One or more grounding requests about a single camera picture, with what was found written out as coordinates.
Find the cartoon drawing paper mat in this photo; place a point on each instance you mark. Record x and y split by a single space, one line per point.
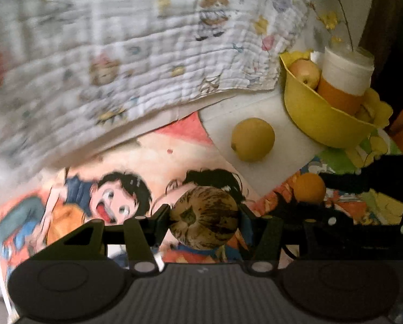
159 167

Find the yellow apple in bowl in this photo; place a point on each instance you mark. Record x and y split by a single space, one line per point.
307 72

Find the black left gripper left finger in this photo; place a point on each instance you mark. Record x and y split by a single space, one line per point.
139 235

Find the yellow lemon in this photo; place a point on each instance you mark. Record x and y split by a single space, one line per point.
252 139

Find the white and orange cup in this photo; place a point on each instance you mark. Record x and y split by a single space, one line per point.
346 76

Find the yellow plastic bowl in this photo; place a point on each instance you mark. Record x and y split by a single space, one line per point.
325 124

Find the white printed quilted blanket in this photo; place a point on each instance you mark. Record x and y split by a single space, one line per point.
71 70

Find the large striped pepino melon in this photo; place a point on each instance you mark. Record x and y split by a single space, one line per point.
204 218

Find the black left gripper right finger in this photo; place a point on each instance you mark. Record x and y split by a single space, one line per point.
271 235

